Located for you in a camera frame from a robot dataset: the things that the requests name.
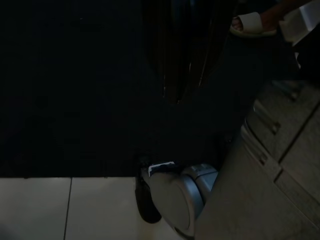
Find robot grey leg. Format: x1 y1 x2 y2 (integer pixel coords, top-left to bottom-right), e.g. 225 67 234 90
147 79 320 240

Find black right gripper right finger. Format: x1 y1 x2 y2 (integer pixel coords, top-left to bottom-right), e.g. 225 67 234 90
174 0 235 105

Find black floor mat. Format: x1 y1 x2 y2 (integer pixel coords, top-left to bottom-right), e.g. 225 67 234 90
0 0 301 180

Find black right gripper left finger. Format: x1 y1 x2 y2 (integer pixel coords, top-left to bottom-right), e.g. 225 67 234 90
143 0 181 101

